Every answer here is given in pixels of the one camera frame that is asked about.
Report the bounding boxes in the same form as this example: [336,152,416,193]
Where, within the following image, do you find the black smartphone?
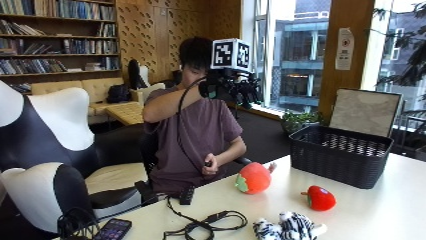
[92,218,134,240]

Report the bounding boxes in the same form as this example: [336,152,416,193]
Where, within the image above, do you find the black looped cable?
[162,196,249,240]

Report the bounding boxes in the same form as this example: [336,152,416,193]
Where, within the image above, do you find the beige tufted ottoman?
[104,101,146,127]

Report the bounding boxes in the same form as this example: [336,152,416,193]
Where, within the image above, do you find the small black hub box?
[179,185,197,206]

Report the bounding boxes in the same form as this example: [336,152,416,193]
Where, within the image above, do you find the black glove cable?
[176,76,213,168]

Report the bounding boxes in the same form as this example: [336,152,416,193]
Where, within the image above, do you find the red plush pepper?
[300,185,339,212]

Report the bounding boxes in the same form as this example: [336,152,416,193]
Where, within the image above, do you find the orange plush fruit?
[235,161,279,195]

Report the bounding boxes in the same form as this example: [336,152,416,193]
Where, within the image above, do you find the tangle of thin black cables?
[56,207,102,240]

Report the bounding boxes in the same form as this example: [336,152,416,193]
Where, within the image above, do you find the the person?
[142,36,248,198]

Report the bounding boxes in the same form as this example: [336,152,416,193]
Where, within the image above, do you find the white marker cube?
[209,38,253,73]

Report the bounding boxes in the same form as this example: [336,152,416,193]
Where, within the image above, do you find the black backpack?
[106,83,134,104]

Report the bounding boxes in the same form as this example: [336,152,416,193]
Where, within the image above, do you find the tall glass window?
[241,0,333,116]

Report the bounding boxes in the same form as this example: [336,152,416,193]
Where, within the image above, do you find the zebra plush toy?
[252,211,329,240]

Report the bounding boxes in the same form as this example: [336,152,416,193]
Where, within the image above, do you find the green tree branches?
[372,0,426,98]

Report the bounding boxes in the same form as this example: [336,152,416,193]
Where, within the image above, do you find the black office chair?
[135,131,253,204]

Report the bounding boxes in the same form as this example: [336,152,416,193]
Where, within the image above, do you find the beige tufted sofa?
[30,77,167,126]

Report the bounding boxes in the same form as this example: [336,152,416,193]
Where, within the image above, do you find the beige framed board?
[328,87,404,138]

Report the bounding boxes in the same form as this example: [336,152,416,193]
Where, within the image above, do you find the white paper notice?
[335,27,356,71]

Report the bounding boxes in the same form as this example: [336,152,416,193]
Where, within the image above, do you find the green potted plant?
[280,109,325,135]

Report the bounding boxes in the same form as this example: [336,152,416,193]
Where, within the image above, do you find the black woven basket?
[288,124,396,190]

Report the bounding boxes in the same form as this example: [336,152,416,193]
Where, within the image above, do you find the rows of assorted books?
[0,0,122,76]

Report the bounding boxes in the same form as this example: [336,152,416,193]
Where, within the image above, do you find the black and white lounge chair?
[0,79,151,234]

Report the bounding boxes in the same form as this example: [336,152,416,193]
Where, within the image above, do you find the wooden bookshelf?
[0,0,123,85]

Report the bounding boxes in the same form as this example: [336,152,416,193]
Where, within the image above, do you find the black and white small chair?
[127,58,152,90]

